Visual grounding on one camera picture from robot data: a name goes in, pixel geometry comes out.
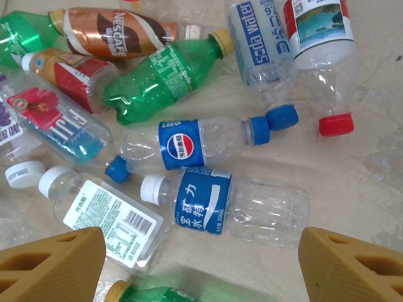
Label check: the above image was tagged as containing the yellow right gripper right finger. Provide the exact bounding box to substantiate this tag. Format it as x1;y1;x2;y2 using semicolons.
297;226;403;302

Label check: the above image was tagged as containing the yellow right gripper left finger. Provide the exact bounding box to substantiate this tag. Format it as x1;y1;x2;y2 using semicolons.
0;226;107;302

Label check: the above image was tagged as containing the white label clear bottle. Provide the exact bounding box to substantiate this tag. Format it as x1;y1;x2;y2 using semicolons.
38;165;173;277

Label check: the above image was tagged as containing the green plastic bottle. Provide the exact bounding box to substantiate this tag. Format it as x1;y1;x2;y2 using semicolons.
0;10;64;69
102;278;205;302

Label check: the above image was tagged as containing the blue label bottle white cap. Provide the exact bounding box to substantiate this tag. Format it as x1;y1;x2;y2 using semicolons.
140;166;311;251

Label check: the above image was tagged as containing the Fiji water bottle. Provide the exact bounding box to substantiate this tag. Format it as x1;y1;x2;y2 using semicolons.
0;70;132;184

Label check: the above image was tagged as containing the Pepsi blue label bottle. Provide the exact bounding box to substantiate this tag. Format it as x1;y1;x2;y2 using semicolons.
118;115;271;176

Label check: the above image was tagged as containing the green Sprite label bottle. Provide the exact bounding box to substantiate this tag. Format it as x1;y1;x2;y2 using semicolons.
102;28;236;126

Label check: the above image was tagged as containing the soda water bottle blue cap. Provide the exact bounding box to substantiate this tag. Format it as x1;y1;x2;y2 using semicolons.
227;0;300;131

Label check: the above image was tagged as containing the clear bottle red cap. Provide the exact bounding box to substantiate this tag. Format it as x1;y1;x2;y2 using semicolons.
282;0;360;138

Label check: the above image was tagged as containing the purple grape label bottle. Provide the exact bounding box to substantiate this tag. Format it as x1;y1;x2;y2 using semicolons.
0;74;47;189

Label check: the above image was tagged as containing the orange red label tea bottle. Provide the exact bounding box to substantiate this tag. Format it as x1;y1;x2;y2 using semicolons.
20;48;122;115

